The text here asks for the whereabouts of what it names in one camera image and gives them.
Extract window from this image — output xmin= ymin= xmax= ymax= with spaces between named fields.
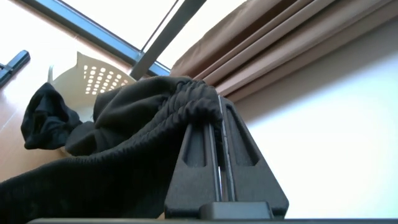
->
xmin=20 ymin=0 xmax=246 ymax=81

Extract black shorts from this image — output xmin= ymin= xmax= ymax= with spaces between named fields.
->
xmin=0 ymin=75 xmax=223 ymax=224

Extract white laundry basket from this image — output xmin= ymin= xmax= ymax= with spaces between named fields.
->
xmin=46 ymin=51 xmax=137 ymax=124

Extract black clothes rack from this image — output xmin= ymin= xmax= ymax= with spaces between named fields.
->
xmin=0 ymin=49 xmax=31 ymax=88

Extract brown curtain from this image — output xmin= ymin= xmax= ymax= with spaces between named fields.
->
xmin=170 ymin=0 xmax=398 ymax=103

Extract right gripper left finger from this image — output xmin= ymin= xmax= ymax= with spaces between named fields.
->
xmin=164 ymin=123 xmax=223 ymax=218

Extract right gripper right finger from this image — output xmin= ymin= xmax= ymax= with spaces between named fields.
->
xmin=217 ymin=96 xmax=290 ymax=218

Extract heap of clothes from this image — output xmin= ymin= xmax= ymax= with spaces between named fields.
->
xmin=21 ymin=82 xmax=83 ymax=150

